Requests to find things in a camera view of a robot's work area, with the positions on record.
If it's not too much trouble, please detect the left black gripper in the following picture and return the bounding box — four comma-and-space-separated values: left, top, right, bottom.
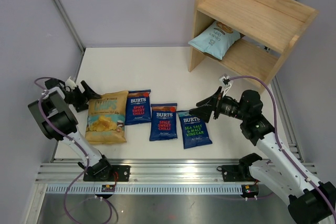
64, 81, 101, 112

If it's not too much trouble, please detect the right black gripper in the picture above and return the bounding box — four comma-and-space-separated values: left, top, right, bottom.
190, 87, 248, 123

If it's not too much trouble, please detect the tan salt vinegar chips bag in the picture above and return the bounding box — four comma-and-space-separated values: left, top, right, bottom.
85, 90, 129, 144

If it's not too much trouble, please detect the blue spicy chilli bag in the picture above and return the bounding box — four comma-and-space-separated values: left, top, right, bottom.
149, 103, 177, 142
125, 89, 151, 125

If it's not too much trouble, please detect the light blue cassava chips bag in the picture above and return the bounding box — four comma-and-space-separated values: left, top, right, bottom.
188, 21, 241, 60

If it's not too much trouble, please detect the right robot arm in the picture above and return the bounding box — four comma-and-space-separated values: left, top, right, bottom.
189, 88, 335, 223

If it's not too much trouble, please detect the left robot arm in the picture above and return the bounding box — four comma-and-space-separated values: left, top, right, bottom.
28, 77, 118, 182

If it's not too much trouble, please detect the wooden two-tier shelf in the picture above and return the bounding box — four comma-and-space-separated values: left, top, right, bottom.
188, 0, 319, 84

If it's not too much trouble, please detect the blue sea salt vinegar bag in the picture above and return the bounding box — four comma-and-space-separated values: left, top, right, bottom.
177, 111, 213, 149

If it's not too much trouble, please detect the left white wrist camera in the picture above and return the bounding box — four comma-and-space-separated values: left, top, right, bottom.
65, 77, 78, 92

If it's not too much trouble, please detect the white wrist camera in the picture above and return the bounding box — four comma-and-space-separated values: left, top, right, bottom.
219, 74, 232, 96
65, 77, 78, 92

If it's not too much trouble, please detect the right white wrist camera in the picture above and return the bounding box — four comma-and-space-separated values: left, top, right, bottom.
219, 74, 232, 96

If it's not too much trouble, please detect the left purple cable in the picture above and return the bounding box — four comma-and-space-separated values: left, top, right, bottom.
34, 77, 112, 224

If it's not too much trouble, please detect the right black base bracket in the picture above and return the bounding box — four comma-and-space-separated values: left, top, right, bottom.
216, 165, 248, 182

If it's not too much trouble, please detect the black base bracket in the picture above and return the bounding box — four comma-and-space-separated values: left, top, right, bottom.
216, 165, 248, 182
83, 165, 131, 182

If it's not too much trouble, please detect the left black base bracket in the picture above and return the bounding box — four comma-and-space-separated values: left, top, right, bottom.
83, 165, 131, 182

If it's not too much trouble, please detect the aluminium mounting rail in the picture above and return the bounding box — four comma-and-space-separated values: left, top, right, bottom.
35, 159, 238, 184

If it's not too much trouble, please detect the white slotted cable duct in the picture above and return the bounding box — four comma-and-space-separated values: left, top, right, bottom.
46, 184, 243, 195

